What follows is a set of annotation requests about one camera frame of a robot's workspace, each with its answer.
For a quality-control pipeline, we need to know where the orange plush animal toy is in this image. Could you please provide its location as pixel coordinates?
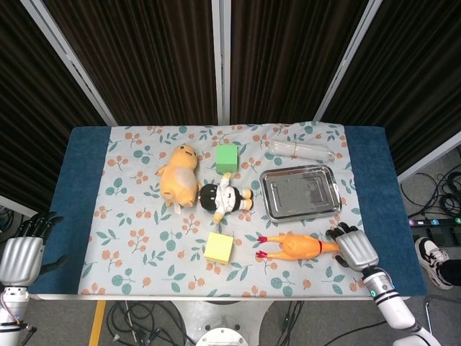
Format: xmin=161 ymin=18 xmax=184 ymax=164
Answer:
xmin=155 ymin=143 xmax=202 ymax=216

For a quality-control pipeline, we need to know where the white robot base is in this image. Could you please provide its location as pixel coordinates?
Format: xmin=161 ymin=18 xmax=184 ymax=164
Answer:
xmin=172 ymin=299 xmax=274 ymax=346

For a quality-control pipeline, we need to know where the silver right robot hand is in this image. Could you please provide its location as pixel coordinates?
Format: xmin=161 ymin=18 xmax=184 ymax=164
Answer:
xmin=326 ymin=222 xmax=380 ymax=271

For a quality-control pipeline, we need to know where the orange rubber chicken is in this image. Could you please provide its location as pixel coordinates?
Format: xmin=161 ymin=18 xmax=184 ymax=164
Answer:
xmin=254 ymin=233 xmax=341 ymax=261

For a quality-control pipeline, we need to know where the clear plastic bottle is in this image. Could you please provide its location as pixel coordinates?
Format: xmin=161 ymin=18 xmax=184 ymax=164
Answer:
xmin=269 ymin=139 xmax=334 ymax=162

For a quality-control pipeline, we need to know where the yellow floor tape strip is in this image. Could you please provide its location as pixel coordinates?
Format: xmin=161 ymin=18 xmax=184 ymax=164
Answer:
xmin=88 ymin=301 xmax=107 ymax=346

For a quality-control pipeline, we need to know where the blue table cover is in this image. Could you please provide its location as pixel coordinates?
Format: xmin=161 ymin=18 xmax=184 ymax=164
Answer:
xmin=28 ymin=125 xmax=428 ymax=298

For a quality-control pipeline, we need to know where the black power strip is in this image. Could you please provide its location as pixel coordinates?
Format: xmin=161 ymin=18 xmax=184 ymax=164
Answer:
xmin=406 ymin=216 xmax=461 ymax=229

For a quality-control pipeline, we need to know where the yellow foam cube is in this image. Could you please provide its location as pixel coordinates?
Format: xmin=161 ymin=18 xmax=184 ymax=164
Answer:
xmin=203 ymin=231 xmax=234 ymax=266

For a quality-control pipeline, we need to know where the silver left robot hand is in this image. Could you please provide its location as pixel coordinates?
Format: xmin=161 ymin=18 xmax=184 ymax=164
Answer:
xmin=0 ymin=211 xmax=68 ymax=288

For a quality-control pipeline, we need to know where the floral patterned tablecloth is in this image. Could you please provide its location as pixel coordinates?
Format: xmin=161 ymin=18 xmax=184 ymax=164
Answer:
xmin=78 ymin=122 xmax=379 ymax=298

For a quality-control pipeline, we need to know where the white partition post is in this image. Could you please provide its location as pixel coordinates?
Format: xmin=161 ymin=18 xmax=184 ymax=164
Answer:
xmin=19 ymin=0 xmax=118 ymax=127
xmin=311 ymin=0 xmax=382 ymax=122
xmin=395 ymin=131 xmax=461 ymax=183
xmin=211 ymin=0 xmax=231 ymax=125

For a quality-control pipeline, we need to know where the black-haired plush doll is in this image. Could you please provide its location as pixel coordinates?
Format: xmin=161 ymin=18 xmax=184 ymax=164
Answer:
xmin=198 ymin=172 xmax=255 ymax=225

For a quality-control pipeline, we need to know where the black floor cable bundle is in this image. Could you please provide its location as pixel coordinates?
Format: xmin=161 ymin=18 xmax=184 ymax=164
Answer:
xmin=401 ymin=172 xmax=461 ymax=219
xmin=106 ymin=301 xmax=190 ymax=346

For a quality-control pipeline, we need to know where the shiny metal tray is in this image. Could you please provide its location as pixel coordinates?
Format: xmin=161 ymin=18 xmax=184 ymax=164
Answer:
xmin=259 ymin=164 xmax=342 ymax=222

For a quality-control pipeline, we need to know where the white and black sneaker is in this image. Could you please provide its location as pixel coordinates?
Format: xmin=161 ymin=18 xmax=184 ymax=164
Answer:
xmin=414 ymin=236 xmax=455 ymax=290

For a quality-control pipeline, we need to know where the green foam cube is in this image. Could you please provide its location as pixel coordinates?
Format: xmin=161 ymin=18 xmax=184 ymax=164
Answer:
xmin=215 ymin=145 xmax=241 ymax=176

